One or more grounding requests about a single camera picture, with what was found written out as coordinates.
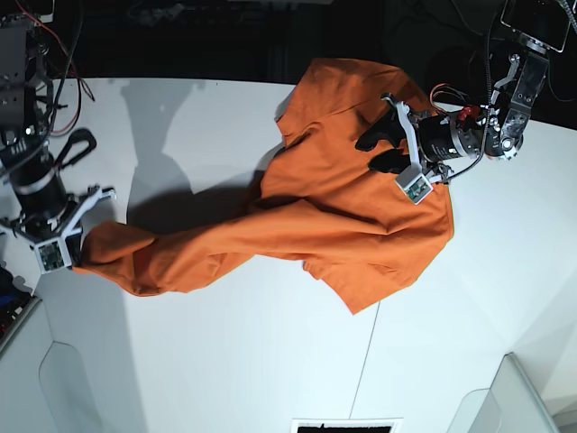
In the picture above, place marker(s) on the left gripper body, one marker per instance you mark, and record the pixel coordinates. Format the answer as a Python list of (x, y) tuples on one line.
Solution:
[(428, 138)]

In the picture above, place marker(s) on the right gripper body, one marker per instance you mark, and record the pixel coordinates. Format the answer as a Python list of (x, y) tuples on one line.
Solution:
[(48, 210)]

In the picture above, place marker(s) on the orange t-shirt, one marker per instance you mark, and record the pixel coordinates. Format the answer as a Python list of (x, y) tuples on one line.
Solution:
[(318, 203)]

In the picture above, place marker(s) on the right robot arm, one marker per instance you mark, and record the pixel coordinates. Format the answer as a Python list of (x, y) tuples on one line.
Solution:
[(33, 153)]

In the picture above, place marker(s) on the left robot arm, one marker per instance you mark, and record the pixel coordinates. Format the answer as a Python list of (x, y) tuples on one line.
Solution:
[(463, 127)]

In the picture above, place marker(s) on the blue black clutter bin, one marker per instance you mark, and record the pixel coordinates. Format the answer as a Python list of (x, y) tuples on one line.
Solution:
[(13, 303)]

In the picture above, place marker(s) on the grey panel bottom left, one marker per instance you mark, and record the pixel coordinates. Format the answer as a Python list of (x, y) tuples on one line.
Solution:
[(69, 375)]

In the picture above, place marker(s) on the grey panel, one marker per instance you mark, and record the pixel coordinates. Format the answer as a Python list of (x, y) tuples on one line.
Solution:
[(510, 405), (69, 375)]

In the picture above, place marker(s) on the black white marker card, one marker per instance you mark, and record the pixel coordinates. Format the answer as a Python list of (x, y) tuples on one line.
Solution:
[(346, 425)]

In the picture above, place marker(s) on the grey panel bottom right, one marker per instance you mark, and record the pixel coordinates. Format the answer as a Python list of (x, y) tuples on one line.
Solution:
[(510, 405)]

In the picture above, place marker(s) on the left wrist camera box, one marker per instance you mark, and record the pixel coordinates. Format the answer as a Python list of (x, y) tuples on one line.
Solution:
[(414, 184)]

